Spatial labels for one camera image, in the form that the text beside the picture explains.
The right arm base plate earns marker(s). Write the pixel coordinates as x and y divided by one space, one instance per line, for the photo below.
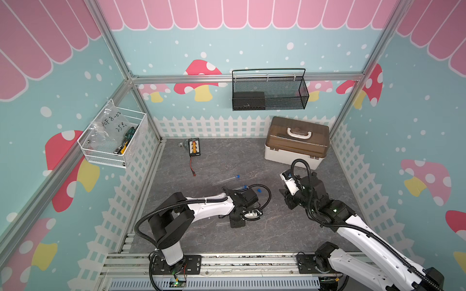
308 263

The black board yellow connectors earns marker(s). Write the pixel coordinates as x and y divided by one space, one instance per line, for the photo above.
194 147

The black box in basket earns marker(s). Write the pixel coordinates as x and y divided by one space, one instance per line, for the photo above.
248 101

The clear plastic bag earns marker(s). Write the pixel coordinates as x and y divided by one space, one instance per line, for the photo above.
109 126

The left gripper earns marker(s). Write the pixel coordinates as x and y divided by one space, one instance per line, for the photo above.
233 224

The green tool in basket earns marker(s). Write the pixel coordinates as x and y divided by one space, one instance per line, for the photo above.
125 142

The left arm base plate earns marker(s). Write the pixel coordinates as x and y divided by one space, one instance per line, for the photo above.
189 265

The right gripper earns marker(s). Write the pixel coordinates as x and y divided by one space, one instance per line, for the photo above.
287 196

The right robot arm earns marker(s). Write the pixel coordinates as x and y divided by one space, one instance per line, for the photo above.
390 270

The black mesh wall basket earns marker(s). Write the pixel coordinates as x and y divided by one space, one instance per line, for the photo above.
285 89

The white wire wall basket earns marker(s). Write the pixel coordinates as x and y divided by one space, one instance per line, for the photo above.
104 155

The brown lid storage box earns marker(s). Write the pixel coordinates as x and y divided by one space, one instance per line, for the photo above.
289 139

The clear test tube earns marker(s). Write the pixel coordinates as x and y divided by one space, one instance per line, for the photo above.
223 222
240 188
224 181

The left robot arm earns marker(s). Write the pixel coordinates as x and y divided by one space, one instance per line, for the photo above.
165 226

